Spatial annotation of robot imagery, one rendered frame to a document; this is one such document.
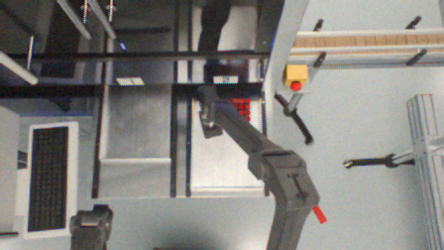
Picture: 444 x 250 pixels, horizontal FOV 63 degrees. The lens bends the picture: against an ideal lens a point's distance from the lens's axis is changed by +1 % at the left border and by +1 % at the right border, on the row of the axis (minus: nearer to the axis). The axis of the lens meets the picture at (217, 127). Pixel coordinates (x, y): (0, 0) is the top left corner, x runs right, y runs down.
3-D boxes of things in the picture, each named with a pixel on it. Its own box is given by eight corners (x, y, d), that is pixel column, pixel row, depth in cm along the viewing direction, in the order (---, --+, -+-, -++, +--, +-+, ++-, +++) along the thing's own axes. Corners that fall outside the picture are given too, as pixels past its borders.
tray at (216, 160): (193, 101, 140) (192, 98, 137) (260, 101, 140) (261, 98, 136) (191, 189, 131) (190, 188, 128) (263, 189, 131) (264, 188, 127)
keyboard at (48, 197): (34, 129, 147) (31, 128, 144) (68, 126, 147) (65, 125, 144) (28, 232, 136) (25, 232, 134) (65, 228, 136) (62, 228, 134)
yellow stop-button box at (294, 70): (282, 68, 134) (285, 60, 127) (302, 67, 134) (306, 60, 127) (283, 87, 132) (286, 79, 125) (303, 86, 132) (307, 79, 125)
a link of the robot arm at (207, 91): (205, 112, 106) (232, 111, 109) (200, 76, 109) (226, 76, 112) (193, 124, 117) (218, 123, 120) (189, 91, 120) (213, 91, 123)
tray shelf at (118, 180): (97, 78, 146) (95, 76, 144) (270, 75, 144) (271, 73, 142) (86, 199, 133) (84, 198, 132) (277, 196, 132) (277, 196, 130)
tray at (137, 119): (107, 76, 144) (105, 72, 140) (172, 75, 143) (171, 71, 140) (101, 161, 135) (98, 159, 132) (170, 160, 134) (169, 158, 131)
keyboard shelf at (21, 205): (12, 127, 150) (8, 126, 147) (80, 121, 150) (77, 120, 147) (4, 241, 138) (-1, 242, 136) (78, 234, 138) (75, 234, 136)
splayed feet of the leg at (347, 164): (341, 158, 221) (349, 154, 208) (425, 157, 220) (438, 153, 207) (342, 171, 219) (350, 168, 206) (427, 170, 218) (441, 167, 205)
